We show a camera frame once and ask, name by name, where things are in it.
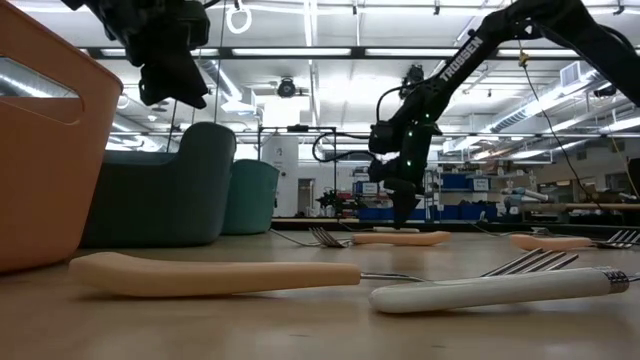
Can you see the shelf with blue bins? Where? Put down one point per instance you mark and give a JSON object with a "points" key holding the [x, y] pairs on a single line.
{"points": [[455, 181]]}

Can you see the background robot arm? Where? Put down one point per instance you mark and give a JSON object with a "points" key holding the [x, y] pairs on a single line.
{"points": [[337, 202]]}

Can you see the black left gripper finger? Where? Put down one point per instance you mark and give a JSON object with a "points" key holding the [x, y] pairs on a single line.
{"points": [[172, 87]]}

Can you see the black metal frame stand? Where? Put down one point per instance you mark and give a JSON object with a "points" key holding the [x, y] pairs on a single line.
{"points": [[297, 128]]}

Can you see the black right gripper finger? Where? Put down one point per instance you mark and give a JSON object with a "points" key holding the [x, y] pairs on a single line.
{"points": [[400, 205], [413, 200]]}

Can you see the round black overhead camera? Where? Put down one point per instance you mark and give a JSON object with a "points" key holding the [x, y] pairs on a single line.
{"points": [[286, 88]]}

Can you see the white roll-up banner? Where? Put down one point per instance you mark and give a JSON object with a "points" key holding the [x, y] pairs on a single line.
{"points": [[282, 165]]}

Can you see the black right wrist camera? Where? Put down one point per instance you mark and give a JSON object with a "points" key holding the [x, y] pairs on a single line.
{"points": [[382, 137]]}

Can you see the light teal plastic bin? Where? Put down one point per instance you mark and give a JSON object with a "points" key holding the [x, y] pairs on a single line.
{"points": [[250, 200]]}

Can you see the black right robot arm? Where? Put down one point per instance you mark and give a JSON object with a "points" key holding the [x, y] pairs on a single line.
{"points": [[460, 55]]}

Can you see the wooden workbench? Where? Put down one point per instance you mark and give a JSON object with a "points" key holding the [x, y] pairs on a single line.
{"points": [[600, 206]]}

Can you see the orange plastic bin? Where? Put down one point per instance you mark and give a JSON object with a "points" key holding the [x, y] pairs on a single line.
{"points": [[50, 200]]}

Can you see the dark teal plastic bin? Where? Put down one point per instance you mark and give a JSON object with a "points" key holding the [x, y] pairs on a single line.
{"points": [[160, 200]]}

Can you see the black overhead rig bar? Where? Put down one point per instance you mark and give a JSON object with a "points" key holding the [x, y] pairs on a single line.
{"points": [[225, 52]]}

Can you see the white ceiling vent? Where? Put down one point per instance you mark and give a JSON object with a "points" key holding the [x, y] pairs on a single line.
{"points": [[571, 75]]}

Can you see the black ceiling fixture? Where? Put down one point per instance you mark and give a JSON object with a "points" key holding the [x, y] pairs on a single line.
{"points": [[606, 91]]}

